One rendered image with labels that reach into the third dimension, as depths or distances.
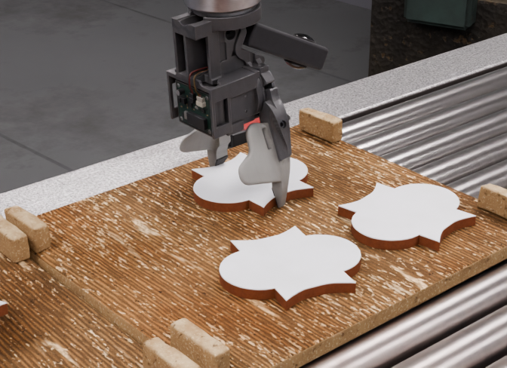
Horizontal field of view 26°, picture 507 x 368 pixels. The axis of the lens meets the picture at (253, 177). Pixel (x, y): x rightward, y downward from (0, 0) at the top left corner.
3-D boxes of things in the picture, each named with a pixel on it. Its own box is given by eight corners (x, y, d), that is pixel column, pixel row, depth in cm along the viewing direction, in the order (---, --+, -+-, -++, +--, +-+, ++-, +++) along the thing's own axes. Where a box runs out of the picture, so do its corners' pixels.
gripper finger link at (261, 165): (244, 223, 110) (214, 136, 109) (288, 202, 113) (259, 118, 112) (262, 222, 107) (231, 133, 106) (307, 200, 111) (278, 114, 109)
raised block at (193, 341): (167, 351, 89) (167, 322, 88) (185, 342, 90) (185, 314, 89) (214, 384, 85) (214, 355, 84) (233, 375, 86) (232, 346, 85)
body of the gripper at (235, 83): (169, 124, 111) (158, 10, 105) (234, 97, 116) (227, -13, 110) (216, 147, 106) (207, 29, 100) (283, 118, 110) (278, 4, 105)
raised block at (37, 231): (4, 231, 108) (1, 207, 106) (20, 226, 109) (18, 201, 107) (35, 255, 103) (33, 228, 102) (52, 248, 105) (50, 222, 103)
